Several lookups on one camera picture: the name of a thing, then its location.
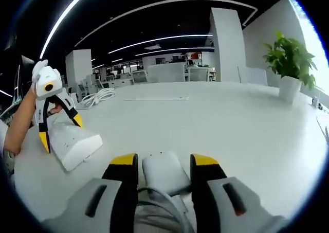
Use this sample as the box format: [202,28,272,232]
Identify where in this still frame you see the green leafy plant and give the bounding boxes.
[262,30,319,90]

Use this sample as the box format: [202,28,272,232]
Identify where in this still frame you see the white chair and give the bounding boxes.
[236,66,268,86]

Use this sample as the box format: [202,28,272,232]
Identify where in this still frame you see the white coiled cable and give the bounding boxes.
[81,87,117,108]

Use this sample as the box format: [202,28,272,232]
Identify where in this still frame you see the white plant pot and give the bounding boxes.
[278,75,302,104]

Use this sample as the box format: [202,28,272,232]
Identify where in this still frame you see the person's left hand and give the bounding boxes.
[48,102,63,115]

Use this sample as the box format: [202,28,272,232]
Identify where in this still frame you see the grey mesh chair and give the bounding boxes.
[147,62,186,83]
[188,67,211,82]
[132,70,149,84]

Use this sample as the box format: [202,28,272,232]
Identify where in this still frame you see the white power strip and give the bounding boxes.
[48,120,104,172]

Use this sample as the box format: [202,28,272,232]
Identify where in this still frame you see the white desk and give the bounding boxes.
[13,80,329,225]

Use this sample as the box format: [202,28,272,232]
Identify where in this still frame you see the white charger block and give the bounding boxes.
[141,151,191,195]

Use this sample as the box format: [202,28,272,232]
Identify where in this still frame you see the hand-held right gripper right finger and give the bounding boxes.
[189,153,285,233]

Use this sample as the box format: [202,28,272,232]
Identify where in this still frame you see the grey desk cable slot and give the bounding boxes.
[124,96,190,101]

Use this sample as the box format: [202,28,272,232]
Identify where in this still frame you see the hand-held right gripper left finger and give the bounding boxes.
[68,152,140,233]

